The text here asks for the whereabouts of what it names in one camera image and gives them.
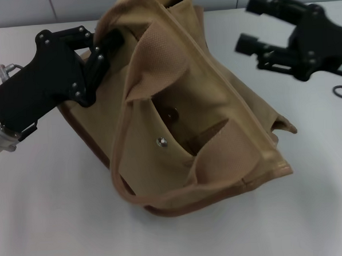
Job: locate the khaki canvas food bag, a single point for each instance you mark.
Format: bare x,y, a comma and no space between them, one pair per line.
193,109

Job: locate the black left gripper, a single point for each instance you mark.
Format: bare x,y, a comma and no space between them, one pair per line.
48,77

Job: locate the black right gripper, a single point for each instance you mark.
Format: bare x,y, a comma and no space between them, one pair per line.
318,45

